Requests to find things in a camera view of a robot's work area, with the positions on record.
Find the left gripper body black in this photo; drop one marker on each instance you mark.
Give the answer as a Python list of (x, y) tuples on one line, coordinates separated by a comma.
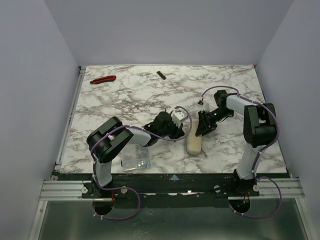
[(175, 128)]

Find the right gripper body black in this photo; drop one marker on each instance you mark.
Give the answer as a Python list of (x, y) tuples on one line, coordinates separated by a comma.
[(206, 120)]

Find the beige umbrella case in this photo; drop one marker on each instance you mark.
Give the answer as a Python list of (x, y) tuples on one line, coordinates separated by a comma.
[(193, 142)]

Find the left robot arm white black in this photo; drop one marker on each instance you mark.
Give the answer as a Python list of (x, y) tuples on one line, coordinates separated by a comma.
[(108, 140)]

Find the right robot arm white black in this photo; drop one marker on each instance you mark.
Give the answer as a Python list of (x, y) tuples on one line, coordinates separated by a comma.
[(260, 127)]

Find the clear plastic screw box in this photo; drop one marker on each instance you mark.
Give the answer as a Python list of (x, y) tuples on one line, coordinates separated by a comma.
[(135, 157)]

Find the small black bar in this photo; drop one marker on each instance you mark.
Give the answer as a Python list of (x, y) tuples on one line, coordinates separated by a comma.
[(161, 75)]

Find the red black utility knife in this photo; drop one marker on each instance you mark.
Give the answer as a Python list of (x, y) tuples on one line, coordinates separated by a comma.
[(105, 79)]

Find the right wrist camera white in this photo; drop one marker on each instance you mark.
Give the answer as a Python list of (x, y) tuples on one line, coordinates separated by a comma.
[(205, 105)]

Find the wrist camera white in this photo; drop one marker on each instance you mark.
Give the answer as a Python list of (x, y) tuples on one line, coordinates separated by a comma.
[(178, 117), (205, 105)]

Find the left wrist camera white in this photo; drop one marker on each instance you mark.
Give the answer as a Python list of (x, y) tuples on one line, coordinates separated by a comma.
[(178, 117)]

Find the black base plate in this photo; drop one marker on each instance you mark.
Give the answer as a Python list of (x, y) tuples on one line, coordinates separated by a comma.
[(159, 190)]

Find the aluminium rail frame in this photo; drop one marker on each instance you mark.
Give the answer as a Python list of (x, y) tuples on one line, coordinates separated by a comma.
[(56, 189)]

